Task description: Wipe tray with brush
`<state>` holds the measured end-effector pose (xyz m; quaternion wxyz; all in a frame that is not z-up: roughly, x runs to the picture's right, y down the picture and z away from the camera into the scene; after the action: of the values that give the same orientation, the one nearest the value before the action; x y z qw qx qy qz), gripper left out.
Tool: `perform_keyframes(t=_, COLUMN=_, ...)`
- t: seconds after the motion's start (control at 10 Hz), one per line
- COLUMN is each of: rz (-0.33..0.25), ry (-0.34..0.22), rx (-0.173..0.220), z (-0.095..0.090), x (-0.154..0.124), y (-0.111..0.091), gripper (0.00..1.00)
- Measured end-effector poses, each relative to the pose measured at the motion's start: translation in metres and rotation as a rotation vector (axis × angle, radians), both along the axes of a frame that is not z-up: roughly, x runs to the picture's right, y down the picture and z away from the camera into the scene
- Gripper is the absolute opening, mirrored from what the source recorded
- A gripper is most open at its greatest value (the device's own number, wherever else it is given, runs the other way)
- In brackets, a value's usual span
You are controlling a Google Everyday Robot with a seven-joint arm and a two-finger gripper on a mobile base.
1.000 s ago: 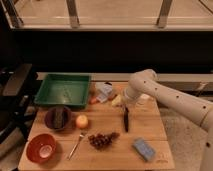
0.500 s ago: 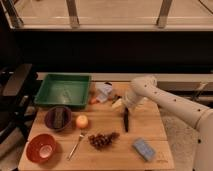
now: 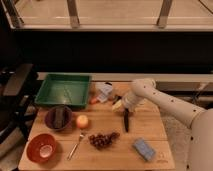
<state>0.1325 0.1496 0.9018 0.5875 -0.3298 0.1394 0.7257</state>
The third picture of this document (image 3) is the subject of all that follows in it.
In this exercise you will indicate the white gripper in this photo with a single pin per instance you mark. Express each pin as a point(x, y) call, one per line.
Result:
point(130, 101)

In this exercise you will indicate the green plastic tray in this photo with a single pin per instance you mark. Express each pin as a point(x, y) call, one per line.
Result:
point(64, 89)

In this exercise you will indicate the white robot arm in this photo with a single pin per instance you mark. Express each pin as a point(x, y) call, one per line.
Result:
point(197, 119)

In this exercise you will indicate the white plastic bag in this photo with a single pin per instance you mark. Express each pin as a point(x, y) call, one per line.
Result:
point(104, 91)

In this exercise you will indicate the small red tomato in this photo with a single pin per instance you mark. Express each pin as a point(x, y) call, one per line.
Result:
point(93, 100)

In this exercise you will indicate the wooden cutting board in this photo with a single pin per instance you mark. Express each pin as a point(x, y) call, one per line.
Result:
point(144, 123)

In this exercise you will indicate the bunch of dark grapes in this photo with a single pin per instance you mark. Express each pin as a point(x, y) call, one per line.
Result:
point(100, 141)

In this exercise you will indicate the blue sponge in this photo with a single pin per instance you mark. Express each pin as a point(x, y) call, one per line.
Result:
point(144, 149)

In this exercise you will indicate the yellow red apple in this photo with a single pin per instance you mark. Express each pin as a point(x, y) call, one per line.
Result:
point(82, 121)

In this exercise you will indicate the brown block in bowl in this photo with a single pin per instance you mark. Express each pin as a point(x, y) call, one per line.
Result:
point(59, 118)

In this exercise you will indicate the dark purple bowl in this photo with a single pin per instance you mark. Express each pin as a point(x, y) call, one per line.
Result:
point(50, 115)

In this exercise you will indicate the orange red bowl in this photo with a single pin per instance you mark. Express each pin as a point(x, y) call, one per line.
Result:
point(41, 148)

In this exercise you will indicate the black chair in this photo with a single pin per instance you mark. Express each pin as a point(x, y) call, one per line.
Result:
point(16, 94)

